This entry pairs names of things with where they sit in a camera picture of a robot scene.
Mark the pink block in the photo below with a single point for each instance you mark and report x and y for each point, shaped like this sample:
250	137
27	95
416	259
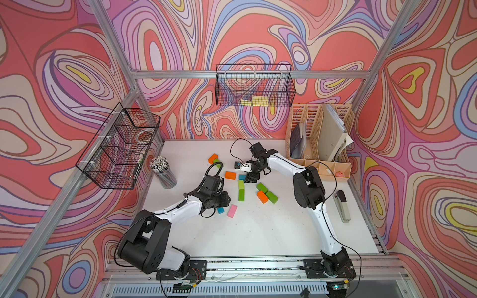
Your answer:
232	211

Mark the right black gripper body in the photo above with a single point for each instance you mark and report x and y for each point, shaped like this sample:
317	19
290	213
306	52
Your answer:
256	169

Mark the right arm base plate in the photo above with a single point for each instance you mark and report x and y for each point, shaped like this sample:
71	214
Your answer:
322	269

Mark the black wire basket back wall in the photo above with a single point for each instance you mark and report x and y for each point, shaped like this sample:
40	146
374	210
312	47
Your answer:
236	81

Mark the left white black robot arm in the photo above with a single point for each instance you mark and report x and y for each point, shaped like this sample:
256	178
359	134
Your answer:
145	244

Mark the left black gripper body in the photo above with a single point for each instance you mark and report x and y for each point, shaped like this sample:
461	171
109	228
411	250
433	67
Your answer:
218	200

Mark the yellow sticky notes pad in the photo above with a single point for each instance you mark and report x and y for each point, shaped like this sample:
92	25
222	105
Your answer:
257	101

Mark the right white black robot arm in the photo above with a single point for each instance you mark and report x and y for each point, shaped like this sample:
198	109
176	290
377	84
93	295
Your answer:
309	193

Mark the black wire basket wall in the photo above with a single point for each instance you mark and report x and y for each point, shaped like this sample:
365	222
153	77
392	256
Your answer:
115	157
236	81

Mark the dark tablet in organizer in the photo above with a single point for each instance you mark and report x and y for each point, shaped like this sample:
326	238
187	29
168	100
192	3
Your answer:
297	143

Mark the white folder in organizer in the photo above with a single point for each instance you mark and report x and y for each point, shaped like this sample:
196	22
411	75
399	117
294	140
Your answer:
335	131

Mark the orange block middle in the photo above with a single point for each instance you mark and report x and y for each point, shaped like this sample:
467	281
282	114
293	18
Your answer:
230	175

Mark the grey stapler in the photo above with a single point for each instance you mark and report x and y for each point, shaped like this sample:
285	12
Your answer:
342	205

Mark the black wire basket left wall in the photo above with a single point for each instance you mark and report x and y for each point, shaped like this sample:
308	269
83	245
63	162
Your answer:
115	157

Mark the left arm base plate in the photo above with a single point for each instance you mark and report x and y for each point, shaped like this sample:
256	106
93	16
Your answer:
194	270

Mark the aluminium front rail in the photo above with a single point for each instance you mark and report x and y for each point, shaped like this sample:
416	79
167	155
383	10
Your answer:
222	269

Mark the orange block right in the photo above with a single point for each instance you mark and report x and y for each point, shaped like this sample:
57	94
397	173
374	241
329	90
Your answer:
262	197

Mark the orange block far back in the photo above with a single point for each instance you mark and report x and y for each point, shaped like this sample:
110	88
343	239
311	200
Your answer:
213	159

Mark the orange block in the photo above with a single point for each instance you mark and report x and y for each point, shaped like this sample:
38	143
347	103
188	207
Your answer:
230	175
262	197
213	159

